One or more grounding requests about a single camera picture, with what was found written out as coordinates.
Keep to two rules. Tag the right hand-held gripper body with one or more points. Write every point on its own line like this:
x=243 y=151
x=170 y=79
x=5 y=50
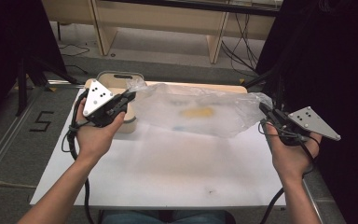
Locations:
x=313 y=123

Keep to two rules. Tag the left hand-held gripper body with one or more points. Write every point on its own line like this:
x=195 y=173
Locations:
x=98 y=96

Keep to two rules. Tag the beige storage basket grey rim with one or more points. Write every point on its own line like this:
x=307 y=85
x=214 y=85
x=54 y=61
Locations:
x=118 y=82

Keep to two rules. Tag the clear plastic bag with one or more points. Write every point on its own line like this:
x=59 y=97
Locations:
x=199 y=112

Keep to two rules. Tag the person's left hand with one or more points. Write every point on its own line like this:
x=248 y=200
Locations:
x=94 y=137

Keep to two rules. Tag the person's right hand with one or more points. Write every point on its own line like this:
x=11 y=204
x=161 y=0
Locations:
x=292 y=161

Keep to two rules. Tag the black tripod stand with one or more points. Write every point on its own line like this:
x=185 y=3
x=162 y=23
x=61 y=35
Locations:
x=279 y=90
x=21 y=87

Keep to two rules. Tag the dark curtain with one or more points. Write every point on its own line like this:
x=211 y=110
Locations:
x=348 y=62
x=6 y=31

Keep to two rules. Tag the light wooden desk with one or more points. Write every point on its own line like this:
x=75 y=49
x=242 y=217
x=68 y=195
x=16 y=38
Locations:
x=155 y=15

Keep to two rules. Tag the person's legs in jeans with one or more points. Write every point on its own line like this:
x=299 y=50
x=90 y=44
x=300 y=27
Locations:
x=130 y=217

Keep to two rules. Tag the aluminium floor rail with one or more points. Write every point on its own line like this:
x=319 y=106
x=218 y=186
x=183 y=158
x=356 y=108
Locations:
x=316 y=208
x=0 y=152

